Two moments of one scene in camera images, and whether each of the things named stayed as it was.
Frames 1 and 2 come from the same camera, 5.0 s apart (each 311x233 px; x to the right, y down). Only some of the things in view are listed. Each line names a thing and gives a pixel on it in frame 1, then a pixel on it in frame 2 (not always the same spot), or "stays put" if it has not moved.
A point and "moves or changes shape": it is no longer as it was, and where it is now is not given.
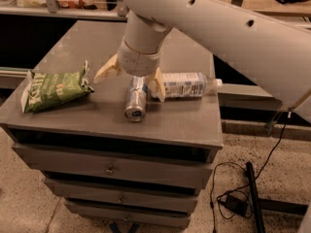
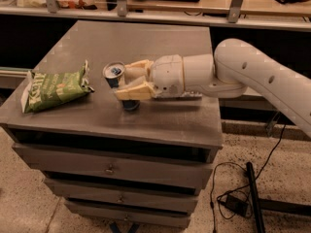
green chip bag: (45, 89) stays put
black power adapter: (237, 205) stays put
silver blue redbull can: (136, 99) moves or changes shape
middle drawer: (122, 196) stays put
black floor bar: (257, 211) stays put
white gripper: (138, 62) to (166, 74)
